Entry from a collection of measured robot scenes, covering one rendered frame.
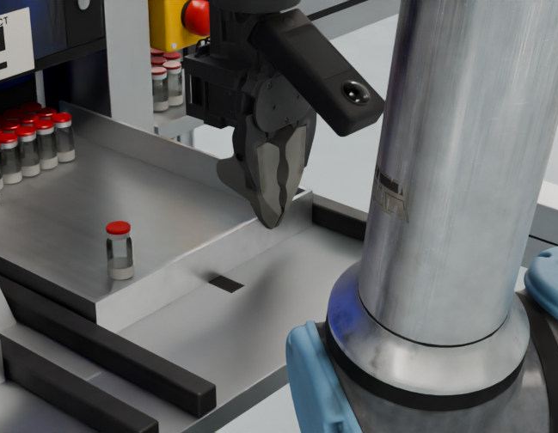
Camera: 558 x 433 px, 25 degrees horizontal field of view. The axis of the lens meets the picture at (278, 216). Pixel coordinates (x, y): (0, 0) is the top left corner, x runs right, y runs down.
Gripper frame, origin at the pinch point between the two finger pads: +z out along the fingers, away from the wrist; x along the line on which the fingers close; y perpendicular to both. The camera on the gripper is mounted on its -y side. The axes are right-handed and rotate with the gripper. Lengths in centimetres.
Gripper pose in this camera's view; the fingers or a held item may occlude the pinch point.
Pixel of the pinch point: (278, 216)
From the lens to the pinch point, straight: 107.4
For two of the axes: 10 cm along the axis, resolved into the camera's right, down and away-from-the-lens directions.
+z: 0.1, 8.9, 4.5
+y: -7.6, -2.9, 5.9
